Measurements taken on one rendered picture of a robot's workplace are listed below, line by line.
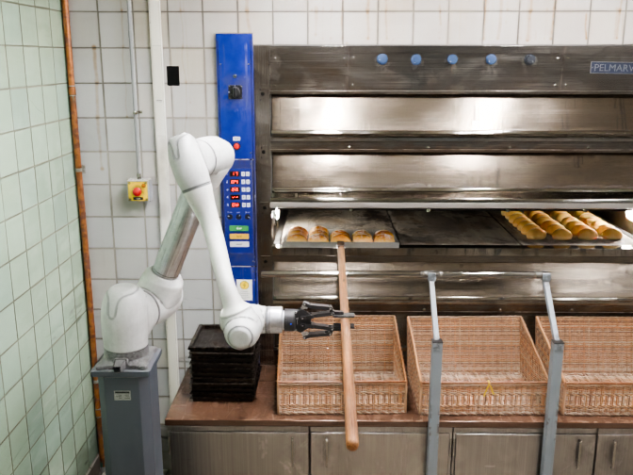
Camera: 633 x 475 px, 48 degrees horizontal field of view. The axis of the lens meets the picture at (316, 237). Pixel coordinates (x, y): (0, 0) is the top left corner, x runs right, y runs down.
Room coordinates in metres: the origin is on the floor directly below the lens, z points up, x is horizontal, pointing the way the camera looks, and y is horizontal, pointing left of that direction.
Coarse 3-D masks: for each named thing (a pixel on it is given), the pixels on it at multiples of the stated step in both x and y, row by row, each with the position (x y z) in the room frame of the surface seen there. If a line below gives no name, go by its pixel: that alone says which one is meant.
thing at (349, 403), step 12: (348, 312) 2.31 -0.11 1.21; (348, 324) 2.19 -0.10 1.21; (348, 336) 2.08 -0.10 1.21; (348, 348) 1.99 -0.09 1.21; (348, 360) 1.90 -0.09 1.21; (348, 372) 1.82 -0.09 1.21; (348, 384) 1.75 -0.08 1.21; (348, 396) 1.68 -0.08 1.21; (348, 408) 1.62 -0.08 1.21; (348, 420) 1.56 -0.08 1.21; (348, 432) 1.51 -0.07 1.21; (348, 444) 1.46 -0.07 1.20
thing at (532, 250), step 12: (276, 252) 3.27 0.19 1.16; (288, 252) 3.27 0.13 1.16; (300, 252) 3.27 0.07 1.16; (312, 252) 3.27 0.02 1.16; (324, 252) 3.26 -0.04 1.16; (336, 252) 3.26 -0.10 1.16; (348, 252) 3.26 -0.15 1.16; (360, 252) 3.26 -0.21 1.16; (372, 252) 3.26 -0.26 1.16; (384, 252) 3.26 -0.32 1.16; (396, 252) 3.26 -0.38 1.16; (408, 252) 3.26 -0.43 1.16; (420, 252) 3.26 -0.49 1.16; (432, 252) 3.26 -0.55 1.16; (444, 252) 3.26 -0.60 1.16; (456, 252) 3.26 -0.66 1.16; (468, 252) 3.26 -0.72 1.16; (480, 252) 3.25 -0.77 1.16; (492, 252) 3.25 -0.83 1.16; (504, 252) 3.25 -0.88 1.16; (516, 252) 3.25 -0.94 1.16; (528, 252) 3.25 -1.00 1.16; (540, 252) 3.25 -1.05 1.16; (552, 252) 3.25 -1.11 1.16; (564, 252) 3.25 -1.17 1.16; (576, 252) 3.25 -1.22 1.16; (588, 252) 3.25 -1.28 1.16; (600, 252) 3.25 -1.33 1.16; (612, 252) 3.25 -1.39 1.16; (624, 252) 3.25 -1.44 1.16
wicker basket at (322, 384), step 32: (320, 320) 3.22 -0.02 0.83; (352, 320) 3.23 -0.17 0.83; (384, 320) 3.22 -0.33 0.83; (288, 352) 3.18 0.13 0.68; (320, 352) 3.18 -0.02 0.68; (352, 352) 3.18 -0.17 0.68; (384, 352) 3.19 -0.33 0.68; (288, 384) 2.76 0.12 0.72; (320, 384) 2.77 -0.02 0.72; (384, 384) 2.77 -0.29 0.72
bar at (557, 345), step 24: (432, 288) 2.85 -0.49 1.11; (432, 312) 2.77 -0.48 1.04; (552, 312) 2.77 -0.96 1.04; (552, 336) 2.71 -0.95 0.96; (432, 360) 2.66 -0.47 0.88; (552, 360) 2.66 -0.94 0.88; (432, 384) 2.66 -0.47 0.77; (552, 384) 2.65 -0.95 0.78; (432, 408) 2.66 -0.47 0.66; (552, 408) 2.65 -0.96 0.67; (432, 432) 2.66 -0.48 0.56; (552, 432) 2.65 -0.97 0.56; (432, 456) 2.66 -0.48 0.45; (552, 456) 2.65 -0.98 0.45
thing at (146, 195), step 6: (132, 180) 3.21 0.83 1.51; (138, 180) 3.21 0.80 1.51; (144, 180) 3.21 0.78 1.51; (150, 180) 3.24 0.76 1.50; (132, 186) 3.20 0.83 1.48; (138, 186) 3.20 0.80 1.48; (150, 186) 3.23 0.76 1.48; (132, 192) 3.20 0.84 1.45; (144, 192) 3.20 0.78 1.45; (150, 192) 3.23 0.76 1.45; (132, 198) 3.20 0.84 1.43; (138, 198) 3.20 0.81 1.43; (144, 198) 3.20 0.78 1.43; (150, 198) 3.22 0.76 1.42
